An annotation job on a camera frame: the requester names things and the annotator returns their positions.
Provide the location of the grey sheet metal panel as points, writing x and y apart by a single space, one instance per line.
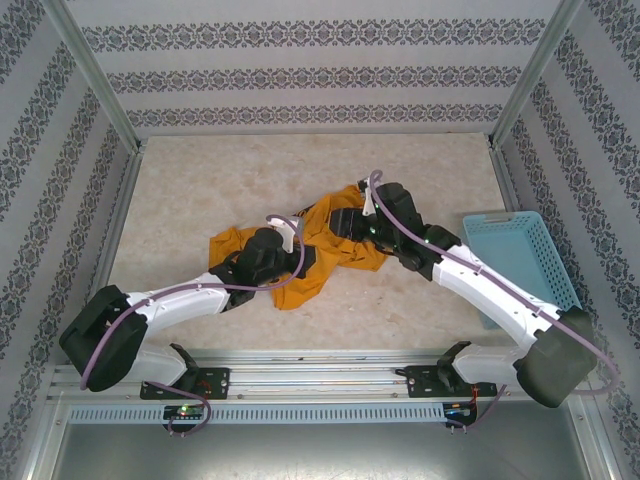
320 455

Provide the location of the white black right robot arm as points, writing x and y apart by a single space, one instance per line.
480 290

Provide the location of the light blue plastic basket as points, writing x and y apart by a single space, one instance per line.
520 250

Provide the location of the orange printed t-shirt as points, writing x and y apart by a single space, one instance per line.
300 290

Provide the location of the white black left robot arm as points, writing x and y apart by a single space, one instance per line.
185 305

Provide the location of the aluminium extrusion table frame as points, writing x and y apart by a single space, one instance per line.
325 380

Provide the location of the aluminium frame post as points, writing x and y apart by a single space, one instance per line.
540 75
95 80

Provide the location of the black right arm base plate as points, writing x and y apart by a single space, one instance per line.
420 382

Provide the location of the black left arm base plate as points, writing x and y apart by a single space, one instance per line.
215 382

